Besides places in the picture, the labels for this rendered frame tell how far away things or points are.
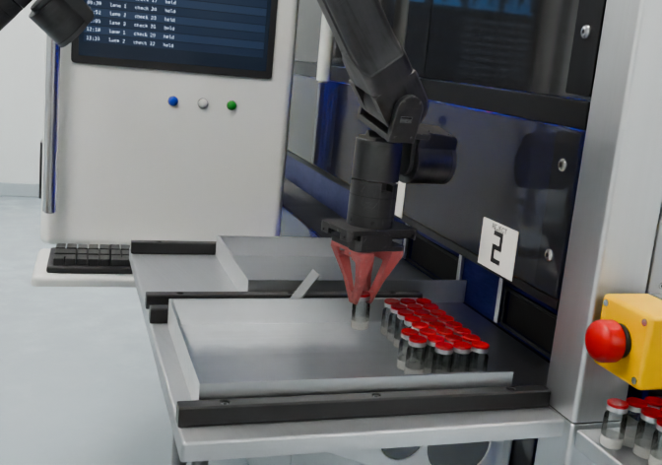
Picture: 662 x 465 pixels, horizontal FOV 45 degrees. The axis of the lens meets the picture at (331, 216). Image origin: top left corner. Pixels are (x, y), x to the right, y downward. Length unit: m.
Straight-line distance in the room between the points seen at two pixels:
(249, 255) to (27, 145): 4.97
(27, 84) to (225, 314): 5.27
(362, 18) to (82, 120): 0.92
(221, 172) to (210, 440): 1.01
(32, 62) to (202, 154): 4.58
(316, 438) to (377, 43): 0.41
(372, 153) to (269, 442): 0.36
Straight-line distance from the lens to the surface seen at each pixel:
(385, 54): 0.88
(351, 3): 0.85
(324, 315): 1.08
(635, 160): 0.84
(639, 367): 0.79
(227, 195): 1.72
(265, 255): 1.39
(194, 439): 0.76
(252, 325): 1.05
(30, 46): 6.22
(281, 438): 0.78
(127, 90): 1.67
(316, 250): 1.42
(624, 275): 0.86
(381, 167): 0.94
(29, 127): 6.26
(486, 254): 1.03
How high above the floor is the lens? 1.23
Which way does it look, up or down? 11 degrees down
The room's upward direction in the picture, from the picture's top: 5 degrees clockwise
